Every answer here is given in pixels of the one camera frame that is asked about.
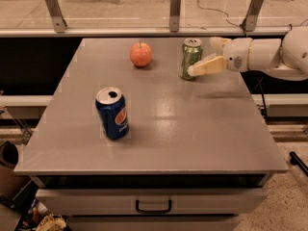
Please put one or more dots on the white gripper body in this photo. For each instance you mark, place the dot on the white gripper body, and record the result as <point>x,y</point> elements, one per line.
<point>238,56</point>

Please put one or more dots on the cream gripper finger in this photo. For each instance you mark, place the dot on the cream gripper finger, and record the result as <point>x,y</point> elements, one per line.
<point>212,64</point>
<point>217,43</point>

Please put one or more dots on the green soda can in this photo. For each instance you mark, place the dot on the green soda can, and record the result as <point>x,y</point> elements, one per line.
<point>192,52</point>

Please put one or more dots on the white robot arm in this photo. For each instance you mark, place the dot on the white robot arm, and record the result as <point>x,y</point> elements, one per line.
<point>285,58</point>

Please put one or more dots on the blue Pepsi can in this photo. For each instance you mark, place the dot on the blue Pepsi can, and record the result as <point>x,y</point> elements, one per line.
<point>110,104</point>

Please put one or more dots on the red apple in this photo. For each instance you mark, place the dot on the red apple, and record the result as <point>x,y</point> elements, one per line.
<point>141,54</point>

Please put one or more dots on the black floor bar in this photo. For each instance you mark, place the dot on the black floor bar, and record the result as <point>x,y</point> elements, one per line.
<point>296,161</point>

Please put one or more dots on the grey cabinet drawer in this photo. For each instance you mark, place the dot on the grey cabinet drawer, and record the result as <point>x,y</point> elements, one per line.
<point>122,202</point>

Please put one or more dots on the yellow snack bag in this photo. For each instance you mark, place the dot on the yellow snack bag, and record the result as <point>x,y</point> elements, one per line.
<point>52,223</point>

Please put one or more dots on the right metal bracket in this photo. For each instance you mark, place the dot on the right metal bracket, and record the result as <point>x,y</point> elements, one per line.
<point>250,20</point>

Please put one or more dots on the metal bracket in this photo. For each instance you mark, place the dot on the metal bracket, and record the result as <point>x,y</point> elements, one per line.
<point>57,18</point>
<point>250,20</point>
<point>174,15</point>

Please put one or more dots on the middle metal bracket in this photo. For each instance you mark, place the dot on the middle metal bracket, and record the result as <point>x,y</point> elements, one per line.
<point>174,15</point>

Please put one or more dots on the left metal bracket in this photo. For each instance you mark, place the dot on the left metal bracket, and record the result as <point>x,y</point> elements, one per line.
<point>57,18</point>

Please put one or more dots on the black drawer handle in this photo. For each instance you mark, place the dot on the black drawer handle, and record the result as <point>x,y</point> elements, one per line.
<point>153,208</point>

